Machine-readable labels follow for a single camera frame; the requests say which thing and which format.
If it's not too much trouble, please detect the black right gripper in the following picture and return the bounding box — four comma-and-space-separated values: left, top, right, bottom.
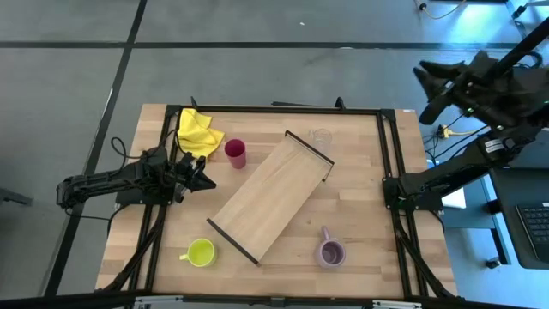
413, 50, 505, 126

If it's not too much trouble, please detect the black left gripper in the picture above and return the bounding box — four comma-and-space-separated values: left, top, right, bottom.
170, 152, 218, 203

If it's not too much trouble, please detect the lime green mug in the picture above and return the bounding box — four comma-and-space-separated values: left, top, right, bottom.
178, 238, 218, 269

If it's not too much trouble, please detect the clear glass mug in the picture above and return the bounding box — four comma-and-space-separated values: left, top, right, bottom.
309, 127, 334, 155

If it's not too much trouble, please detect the purple ribbed mug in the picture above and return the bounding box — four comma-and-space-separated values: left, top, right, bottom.
315, 226, 347, 270

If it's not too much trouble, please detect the magenta plastic cup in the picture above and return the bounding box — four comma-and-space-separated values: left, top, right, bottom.
224, 138, 248, 170

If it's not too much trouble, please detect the yellow plug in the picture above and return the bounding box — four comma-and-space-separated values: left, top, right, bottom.
437, 124, 473, 139

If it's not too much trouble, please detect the yellow cloth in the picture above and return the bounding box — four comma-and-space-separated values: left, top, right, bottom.
177, 107, 226, 161

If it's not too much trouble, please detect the white sheet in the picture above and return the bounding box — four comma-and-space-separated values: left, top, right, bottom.
441, 188, 467, 210

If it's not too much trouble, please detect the grey metal stand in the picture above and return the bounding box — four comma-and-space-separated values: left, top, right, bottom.
510, 0, 549, 39

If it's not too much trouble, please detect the black desk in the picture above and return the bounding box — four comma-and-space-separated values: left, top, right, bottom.
488, 167, 549, 270

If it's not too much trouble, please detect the black keyboard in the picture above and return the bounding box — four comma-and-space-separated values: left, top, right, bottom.
516, 202, 549, 264

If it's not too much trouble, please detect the black stand crossbar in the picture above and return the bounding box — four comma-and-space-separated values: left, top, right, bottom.
0, 288, 549, 309

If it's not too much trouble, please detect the grey furniture leg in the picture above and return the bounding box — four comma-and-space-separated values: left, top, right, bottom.
0, 187, 33, 206

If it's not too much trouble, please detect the yellow floor cable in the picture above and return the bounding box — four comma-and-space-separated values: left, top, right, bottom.
413, 0, 468, 21

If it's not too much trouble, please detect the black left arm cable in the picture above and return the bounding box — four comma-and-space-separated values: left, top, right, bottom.
110, 136, 143, 161

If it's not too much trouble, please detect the black aluminium table frame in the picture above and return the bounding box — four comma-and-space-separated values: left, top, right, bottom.
96, 96, 458, 301

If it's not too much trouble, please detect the black diagonal stand post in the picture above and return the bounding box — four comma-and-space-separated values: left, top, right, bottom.
488, 16, 549, 81

